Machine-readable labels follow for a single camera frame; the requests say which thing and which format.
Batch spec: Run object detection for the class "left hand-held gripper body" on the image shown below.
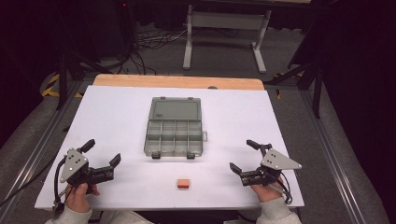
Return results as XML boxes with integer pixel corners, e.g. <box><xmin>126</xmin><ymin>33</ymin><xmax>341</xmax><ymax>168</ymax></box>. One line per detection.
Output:
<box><xmin>59</xmin><ymin>147</ymin><xmax>115</xmax><ymax>194</ymax></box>

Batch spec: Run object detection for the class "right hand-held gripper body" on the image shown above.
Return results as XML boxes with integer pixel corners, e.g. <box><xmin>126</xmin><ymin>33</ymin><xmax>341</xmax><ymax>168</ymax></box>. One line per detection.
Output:
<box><xmin>239</xmin><ymin>147</ymin><xmax>303</xmax><ymax>188</ymax></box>

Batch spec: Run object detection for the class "person's left hand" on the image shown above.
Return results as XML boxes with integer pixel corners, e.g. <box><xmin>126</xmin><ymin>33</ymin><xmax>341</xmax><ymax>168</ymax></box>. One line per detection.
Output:
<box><xmin>64</xmin><ymin>182</ymin><xmax>101</xmax><ymax>215</ymax></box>

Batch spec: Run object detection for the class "person's right hand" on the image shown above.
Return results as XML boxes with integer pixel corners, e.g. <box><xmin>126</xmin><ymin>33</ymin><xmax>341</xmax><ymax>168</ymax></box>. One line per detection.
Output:
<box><xmin>249</xmin><ymin>176</ymin><xmax>285</xmax><ymax>203</ymax></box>

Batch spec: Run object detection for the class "white table mat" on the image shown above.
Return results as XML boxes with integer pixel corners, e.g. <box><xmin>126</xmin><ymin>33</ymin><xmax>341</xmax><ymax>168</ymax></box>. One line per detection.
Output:
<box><xmin>34</xmin><ymin>85</ymin><xmax>305</xmax><ymax>211</ymax></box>

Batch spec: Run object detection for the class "clear grey compartment box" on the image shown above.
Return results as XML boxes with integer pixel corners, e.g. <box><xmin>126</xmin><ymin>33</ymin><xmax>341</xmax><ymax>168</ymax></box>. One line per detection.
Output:
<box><xmin>143</xmin><ymin>95</ymin><xmax>208</xmax><ymax>160</ymax></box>

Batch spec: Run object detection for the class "yellow black hazard tape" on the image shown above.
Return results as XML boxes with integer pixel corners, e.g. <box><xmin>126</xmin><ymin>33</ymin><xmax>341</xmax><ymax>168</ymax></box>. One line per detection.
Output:
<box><xmin>41</xmin><ymin>73</ymin><xmax>84</xmax><ymax>99</ymax></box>

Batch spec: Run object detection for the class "black tripod stand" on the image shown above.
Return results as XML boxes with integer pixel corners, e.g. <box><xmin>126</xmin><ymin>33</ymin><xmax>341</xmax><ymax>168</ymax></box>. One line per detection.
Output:
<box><xmin>55</xmin><ymin>50</ymin><xmax>114</xmax><ymax>111</ymax></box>
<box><xmin>266</xmin><ymin>61</ymin><xmax>325</xmax><ymax>119</ymax></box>

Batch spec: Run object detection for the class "right hand-held gripper cable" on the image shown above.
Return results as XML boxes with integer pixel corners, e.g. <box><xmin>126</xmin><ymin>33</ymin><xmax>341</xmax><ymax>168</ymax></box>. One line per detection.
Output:
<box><xmin>268</xmin><ymin>172</ymin><xmax>294</xmax><ymax>205</ymax></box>

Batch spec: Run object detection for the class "hand-held gripper cable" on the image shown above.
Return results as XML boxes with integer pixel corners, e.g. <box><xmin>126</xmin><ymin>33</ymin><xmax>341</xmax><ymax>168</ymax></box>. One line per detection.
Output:
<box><xmin>51</xmin><ymin>154</ymin><xmax>69</xmax><ymax>217</ymax></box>
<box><xmin>268</xmin><ymin>172</ymin><xmax>294</xmax><ymax>205</ymax></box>

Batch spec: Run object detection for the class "left hand-held gripper cable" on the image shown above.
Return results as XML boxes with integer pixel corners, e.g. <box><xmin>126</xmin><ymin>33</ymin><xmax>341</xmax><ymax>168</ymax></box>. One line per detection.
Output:
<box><xmin>51</xmin><ymin>154</ymin><xmax>69</xmax><ymax>217</ymax></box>

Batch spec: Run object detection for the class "metal floor rail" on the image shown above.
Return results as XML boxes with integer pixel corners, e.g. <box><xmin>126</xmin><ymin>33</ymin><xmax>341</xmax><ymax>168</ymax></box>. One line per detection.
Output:
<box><xmin>300</xmin><ymin>90</ymin><xmax>367</xmax><ymax>224</ymax></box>
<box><xmin>0</xmin><ymin>79</ymin><xmax>86</xmax><ymax>216</ymax></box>

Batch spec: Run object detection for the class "white metal desk frame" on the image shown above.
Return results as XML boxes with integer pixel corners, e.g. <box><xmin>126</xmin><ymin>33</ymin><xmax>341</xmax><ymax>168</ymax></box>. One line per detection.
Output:
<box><xmin>182</xmin><ymin>4</ymin><xmax>273</xmax><ymax>75</ymax></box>

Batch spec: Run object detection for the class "bundle of floor cables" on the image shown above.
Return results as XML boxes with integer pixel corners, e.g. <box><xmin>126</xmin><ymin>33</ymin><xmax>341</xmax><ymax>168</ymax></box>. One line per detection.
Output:
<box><xmin>135</xmin><ymin>27</ymin><xmax>189</xmax><ymax>51</ymax></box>

